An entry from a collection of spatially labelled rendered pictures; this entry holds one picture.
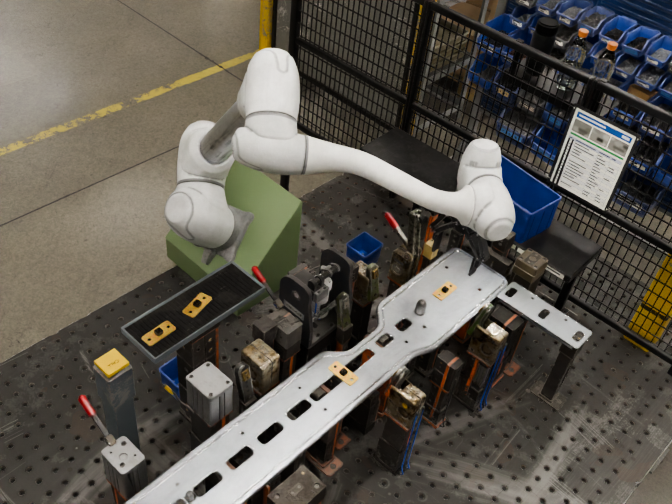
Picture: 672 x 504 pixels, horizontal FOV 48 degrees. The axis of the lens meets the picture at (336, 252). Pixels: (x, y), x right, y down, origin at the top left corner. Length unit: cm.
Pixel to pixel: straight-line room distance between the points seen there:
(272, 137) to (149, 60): 352
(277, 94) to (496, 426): 123
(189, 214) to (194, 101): 260
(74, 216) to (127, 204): 27
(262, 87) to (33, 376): 117
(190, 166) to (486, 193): 98
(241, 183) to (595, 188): 117
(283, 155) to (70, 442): 105
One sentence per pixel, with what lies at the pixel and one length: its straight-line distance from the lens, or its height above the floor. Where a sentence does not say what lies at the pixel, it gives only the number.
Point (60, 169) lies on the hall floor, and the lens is 444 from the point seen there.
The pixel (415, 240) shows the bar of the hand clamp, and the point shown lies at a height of 111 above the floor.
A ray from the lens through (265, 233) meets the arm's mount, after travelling 254.
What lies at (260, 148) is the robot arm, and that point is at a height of 155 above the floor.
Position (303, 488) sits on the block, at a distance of 187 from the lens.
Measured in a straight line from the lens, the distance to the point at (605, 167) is 255.
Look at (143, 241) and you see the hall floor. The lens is 393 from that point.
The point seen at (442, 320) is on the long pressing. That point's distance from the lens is 229.
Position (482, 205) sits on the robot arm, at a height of 150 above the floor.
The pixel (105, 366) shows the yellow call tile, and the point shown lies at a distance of 192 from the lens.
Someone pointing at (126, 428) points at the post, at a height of 91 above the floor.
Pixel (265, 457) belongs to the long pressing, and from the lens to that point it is 194.
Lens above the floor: 265
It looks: 43 degrees down
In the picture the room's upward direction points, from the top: 8 degrees clockwise
